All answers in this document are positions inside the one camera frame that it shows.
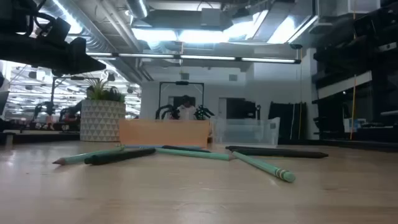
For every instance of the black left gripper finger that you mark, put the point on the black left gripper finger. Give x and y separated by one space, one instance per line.
79 60

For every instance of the orange translucent plastic bin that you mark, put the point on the orange translucent plastic bin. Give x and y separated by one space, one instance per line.
161 132

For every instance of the other station black robot arm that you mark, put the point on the other station black robot arm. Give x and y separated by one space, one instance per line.
164 112
202 112
46 109

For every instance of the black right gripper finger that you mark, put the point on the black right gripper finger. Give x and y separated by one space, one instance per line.
335 60

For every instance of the silver round ventilation duct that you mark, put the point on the silver round ventilation duct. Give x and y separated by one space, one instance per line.
138 7

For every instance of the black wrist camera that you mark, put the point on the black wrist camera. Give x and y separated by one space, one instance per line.
376 25
57 31

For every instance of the clear plastic bin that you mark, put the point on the clear plastic bin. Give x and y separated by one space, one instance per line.
245 132

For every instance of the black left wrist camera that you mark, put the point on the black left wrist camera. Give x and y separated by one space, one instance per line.
57 31

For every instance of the green succulent plant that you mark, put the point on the green succulent plant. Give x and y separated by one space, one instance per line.
102 91

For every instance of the long ceiling light strip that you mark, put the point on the long ceiling light strip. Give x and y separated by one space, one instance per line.
205 58

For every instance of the black upright panels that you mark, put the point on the black upright panels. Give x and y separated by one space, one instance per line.
280 121

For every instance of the white triangle-patterned plant pot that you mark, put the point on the white triangle-patterned plant pot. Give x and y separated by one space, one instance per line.
99 121

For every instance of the blue and white box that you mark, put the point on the blue and white box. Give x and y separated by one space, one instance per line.
354 124

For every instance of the grey ceiling box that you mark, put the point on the grey ceiling box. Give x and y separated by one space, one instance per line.
211 18

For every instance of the black monitor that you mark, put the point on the black monitor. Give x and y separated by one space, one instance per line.
239 109

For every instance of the dark shelving unit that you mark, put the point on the dark shelving unit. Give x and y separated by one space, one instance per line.
329 118

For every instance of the wooden table with dark edge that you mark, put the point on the wooden table with dark edge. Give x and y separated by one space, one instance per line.
46 137

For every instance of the mint green pencil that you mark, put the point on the mint green pencil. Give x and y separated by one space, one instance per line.
81 157
196 154
264 166

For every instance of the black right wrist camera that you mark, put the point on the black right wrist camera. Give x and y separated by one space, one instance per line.
376 25

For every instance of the black gantry frame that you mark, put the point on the black gantry frame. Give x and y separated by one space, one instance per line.
182 83
62 78

